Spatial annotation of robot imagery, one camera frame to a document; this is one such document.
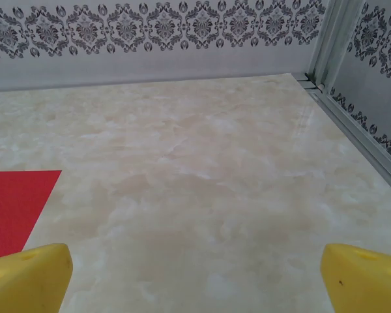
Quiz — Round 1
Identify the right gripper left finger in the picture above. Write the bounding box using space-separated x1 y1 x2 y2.
0 243 74 313

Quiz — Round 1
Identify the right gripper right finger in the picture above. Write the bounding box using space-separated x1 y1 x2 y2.
322 243 391 313

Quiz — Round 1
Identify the red square paper sheet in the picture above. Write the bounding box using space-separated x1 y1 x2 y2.
0 170 63 262

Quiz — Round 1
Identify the aluminium side rail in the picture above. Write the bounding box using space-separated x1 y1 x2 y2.
299 73 391 179

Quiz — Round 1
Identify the aluminium frame post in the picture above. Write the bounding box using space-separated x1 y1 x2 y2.
308 0 368 94

